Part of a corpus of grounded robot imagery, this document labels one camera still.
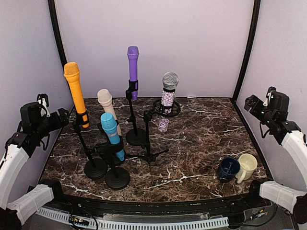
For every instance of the dark blue mug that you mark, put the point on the dark blue mug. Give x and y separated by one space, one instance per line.
228 168

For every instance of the black stand of purple microphone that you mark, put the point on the black stand of purple microphone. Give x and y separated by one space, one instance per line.
134 136

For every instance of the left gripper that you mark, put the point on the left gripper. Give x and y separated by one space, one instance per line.
64 119

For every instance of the purple microphone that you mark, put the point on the purple microphone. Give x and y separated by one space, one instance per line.
133 54

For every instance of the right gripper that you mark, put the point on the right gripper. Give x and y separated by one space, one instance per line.
253 99

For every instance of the black tripod shock-mount stand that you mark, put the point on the black tripod shock-mount stand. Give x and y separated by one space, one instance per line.
147 117

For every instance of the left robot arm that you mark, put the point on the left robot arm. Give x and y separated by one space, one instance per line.
36 123

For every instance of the glitter silver-head microphone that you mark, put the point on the glitter silver-head microphone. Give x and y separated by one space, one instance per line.
170 81

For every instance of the black stand of orange microphone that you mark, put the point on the black stand of orange microphone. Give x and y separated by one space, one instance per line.
96 167

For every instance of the black stand of beige microphone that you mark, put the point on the black stand of beige microphone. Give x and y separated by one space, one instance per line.
102 147

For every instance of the orange microphone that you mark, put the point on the orange microphone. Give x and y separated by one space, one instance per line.
72 75

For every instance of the right black frame post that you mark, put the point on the right black frame post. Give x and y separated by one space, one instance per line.
248 49

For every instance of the cream mug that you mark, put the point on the cream mug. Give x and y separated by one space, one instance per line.
248 164

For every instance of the black stand of blue microphone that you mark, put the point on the black stand of blue microphone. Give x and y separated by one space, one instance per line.
116 178

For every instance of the left black frame post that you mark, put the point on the left black frame post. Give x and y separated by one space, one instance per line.
56 32

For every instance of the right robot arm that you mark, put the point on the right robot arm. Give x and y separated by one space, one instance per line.
272 114

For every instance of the beige microphone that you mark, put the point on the beige microphone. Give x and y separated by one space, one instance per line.
105 99

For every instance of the black front rail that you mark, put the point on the black front rail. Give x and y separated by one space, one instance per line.
231 205

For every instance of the blue microphone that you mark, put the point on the blue microphone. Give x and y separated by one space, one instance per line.
110 127

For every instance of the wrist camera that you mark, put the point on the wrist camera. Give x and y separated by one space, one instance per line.
269 96
42 99

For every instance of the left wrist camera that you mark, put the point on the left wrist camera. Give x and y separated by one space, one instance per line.
42 99

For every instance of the white cable tray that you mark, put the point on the white cable tray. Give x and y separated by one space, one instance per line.
124 222

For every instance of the black frame post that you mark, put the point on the black frame post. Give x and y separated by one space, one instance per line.
248 49
56 32

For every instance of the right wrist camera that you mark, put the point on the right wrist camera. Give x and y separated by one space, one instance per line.
269 96

